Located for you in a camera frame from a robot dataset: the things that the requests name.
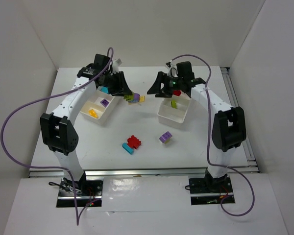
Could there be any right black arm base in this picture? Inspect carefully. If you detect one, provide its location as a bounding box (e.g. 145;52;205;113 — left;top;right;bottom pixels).
184;177;235;205

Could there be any lime green lego brick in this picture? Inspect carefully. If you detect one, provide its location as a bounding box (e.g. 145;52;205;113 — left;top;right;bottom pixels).
123;94;135;102

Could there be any purple curved lego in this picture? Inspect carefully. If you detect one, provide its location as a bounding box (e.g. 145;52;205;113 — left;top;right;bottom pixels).
130;93;140;103

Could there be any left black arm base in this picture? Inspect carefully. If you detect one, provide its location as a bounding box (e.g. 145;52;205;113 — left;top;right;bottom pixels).
49;178;103;208

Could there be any teal lego brick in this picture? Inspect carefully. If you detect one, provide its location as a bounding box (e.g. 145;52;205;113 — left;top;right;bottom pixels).
122;142;134;155

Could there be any purple lego plate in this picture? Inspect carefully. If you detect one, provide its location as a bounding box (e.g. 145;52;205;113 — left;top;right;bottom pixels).
100;99;109;107

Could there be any white plastic container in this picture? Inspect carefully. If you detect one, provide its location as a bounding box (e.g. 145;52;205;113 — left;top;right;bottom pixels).
157;93;191;129
80;87;121;125

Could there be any pale yellow lego plate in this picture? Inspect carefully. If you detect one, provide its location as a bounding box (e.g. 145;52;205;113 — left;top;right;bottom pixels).
128;95;145;105

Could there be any aluminium table rail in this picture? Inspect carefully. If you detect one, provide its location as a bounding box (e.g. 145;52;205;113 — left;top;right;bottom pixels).
28;166;260;178

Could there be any purple rounded lego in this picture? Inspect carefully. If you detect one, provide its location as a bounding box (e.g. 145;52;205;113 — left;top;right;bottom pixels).
159;131;172;144

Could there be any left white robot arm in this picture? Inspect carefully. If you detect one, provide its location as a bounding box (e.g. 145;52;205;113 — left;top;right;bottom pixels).
40;54;131;191

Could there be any yellow lego base piece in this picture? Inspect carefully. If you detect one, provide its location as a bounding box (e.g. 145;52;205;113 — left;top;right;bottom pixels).
88;109;98;118

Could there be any left white plastic container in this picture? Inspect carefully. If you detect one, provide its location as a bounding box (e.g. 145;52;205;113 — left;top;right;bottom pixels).
80;87;121;125

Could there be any green leaf lego piece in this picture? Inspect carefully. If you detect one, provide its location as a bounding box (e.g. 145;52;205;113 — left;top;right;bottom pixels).
171;99;177;109

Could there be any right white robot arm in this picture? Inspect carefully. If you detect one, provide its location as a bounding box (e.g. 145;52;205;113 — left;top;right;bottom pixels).
147;61;246;191

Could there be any red curved lego brick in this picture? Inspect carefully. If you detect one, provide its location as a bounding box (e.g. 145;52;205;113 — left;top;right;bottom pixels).
173;90;182;96

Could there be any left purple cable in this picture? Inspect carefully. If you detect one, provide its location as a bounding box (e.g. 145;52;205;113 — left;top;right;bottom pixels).
0;47;115;226

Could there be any right white plastic container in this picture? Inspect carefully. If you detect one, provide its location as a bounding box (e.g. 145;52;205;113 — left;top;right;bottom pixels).
157;93;191;129

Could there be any red lego cluster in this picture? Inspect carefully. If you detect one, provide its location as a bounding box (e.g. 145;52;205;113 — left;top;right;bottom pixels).
127;135;142;149

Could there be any right side aluminium rail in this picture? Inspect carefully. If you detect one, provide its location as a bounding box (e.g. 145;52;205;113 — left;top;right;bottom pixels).
220;67;256;162

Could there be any large teal curved lego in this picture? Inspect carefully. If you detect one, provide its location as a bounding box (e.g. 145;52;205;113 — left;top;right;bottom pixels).
100;87;110;94

